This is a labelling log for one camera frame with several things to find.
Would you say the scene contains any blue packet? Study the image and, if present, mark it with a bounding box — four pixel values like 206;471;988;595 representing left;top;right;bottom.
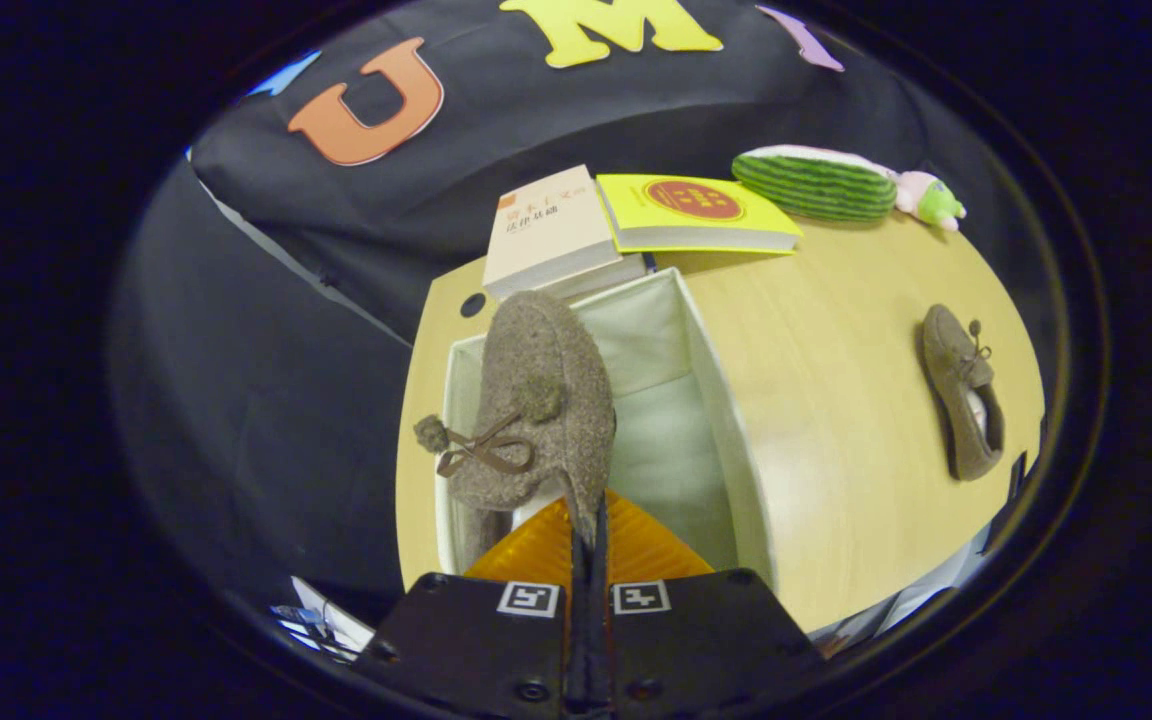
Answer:
271;575;377;663

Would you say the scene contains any brown felt shoe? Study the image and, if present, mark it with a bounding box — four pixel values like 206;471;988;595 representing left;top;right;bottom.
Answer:
413;290;619;546
919;304;1007;482

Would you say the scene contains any yellow book with red circle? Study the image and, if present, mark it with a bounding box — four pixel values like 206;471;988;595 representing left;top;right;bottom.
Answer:
595;173;805;255

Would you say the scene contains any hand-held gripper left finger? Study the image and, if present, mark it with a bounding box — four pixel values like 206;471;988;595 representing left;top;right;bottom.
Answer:
351;497;587;716

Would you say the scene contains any beige fabric storage box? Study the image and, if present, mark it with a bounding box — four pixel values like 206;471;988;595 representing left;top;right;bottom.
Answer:
433;266;777;591

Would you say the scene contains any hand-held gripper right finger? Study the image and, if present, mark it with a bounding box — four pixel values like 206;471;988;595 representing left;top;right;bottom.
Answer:
591;488;827;716

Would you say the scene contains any grey book stack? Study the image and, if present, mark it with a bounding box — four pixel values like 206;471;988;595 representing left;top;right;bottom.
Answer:
576;255;657;301

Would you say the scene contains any watermelon slice plush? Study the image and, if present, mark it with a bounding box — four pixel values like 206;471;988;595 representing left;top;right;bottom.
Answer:
731;145;899;223

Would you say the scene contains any beige book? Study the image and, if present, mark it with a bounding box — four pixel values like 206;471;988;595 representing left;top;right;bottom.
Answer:
482;164;647;301

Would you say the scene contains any pink and green plush toy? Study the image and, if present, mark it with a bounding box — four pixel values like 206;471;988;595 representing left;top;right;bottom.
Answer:
891;170;967;232

